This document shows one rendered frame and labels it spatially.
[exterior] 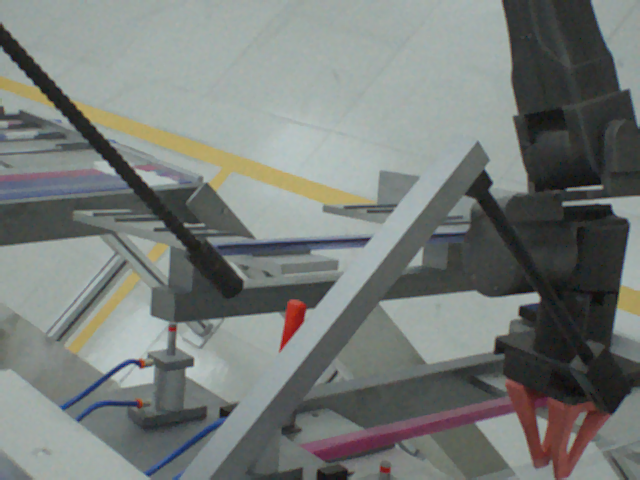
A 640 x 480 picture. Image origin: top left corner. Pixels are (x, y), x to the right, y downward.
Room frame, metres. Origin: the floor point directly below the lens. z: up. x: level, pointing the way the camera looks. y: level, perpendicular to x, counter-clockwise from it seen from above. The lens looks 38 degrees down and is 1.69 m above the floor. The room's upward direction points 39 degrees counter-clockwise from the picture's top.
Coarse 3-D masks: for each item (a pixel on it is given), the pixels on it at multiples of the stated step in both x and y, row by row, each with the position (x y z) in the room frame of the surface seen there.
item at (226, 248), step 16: (256, 240) 0.87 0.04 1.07; (272, 240) 0.87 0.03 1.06; (288, 240) 0.88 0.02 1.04; (304, 240) 0.88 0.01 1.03; (320, 240) 0.89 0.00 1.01; (336, 240) 0.89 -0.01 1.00; (352, 240) 0.90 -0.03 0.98; (368, 240) 0.90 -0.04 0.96; (432, 240) 0.93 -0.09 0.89; (448, 240) 0.93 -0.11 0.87
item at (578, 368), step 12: (600, 348) 0.43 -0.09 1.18; (576, 360) 0.44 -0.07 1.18; (600, 360) 0.43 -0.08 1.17; (612, 360) 0.43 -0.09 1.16; (576, 372) 0.43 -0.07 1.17; (588, 372) 0.43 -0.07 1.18; (600, 372) 0.43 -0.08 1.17; (612, 372) 0.43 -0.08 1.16; (588, 384) 0.43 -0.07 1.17; (600, 384) 0.43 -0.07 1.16; (612, 384) 0.43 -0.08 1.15; (624, 384) 0.43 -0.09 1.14; (588, 396) 0.44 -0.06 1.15; (600, 396) 0.43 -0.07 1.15; (612, 396) 0.43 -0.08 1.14; (624, 396) 0.43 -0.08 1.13; (600, 408) 0.43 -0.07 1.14; (612, 408) 0.43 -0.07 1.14
